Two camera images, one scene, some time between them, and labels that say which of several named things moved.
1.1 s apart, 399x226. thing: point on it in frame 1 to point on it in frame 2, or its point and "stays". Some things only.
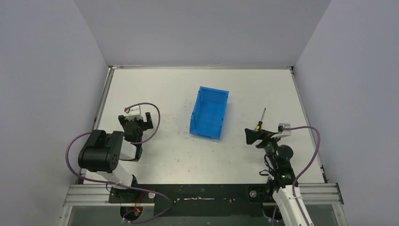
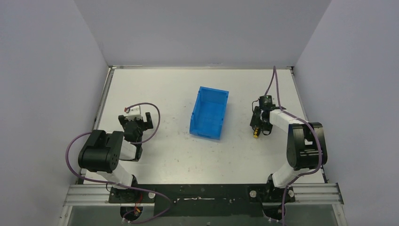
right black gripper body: (271, 144) to (258, 122)
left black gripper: (138, 124) stays
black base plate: (199, 200) stays
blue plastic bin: (209, 112) stays
